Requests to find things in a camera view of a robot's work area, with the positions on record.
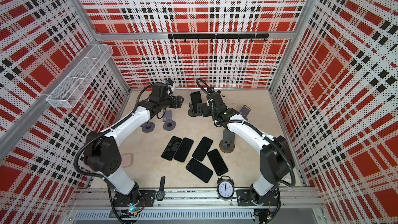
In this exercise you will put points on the black phone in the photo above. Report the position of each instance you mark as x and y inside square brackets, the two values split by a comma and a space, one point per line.
[217, 162]
[196, 99]
[183, 149]
[202, 149]
[171, 148]
[199, 170]

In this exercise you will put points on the white wire basket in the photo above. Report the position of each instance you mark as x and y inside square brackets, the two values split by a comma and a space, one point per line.
[71, 89]

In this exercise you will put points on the grey phone stand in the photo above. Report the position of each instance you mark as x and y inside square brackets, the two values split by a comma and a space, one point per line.
[148, 127]
[168, 123]
[244, 111]

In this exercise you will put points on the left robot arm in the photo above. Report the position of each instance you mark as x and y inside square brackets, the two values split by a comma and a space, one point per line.
[100, 156]

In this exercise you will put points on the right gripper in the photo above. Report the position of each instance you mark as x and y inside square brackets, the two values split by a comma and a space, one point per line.
[205, 106]

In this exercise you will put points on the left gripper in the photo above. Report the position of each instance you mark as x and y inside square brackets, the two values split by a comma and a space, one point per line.
[176, 102]

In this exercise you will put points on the black hook rail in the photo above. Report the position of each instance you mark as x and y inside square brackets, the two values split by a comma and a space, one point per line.
[249, 36]

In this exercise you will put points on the black wristwatch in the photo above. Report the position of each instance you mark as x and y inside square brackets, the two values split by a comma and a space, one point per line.
[160, 194]

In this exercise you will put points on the black alarm clock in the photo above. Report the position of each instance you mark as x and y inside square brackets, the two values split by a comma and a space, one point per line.
[225, 188]

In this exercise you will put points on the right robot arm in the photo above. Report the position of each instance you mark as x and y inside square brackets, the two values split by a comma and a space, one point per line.
[276, 160]

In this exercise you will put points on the pink phone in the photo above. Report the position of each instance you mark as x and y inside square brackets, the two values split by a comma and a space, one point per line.
[127, 160]

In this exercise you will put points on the wooden base phone stand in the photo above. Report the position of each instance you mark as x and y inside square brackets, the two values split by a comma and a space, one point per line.
[227, 144]

